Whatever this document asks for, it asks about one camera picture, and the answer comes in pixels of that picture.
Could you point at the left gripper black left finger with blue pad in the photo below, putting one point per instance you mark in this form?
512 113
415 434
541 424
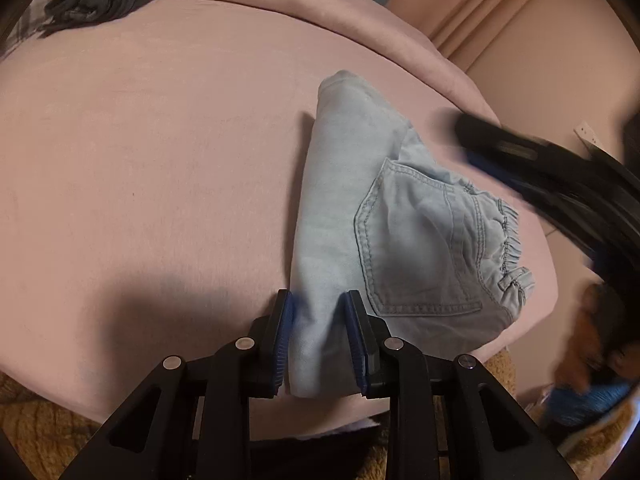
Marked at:
191 419

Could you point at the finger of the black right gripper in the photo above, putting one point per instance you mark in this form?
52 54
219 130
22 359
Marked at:
527 165

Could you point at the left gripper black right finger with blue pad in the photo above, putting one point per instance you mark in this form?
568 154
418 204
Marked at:
449 419

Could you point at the light blue denim pants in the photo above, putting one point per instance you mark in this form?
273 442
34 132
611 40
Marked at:
431 254

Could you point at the white power strip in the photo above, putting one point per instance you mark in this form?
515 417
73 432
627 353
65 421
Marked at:
588 136

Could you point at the pink bed sheet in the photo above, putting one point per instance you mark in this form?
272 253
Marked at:
150 169

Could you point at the grey plaid pillow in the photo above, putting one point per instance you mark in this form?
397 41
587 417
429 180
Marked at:
29 22

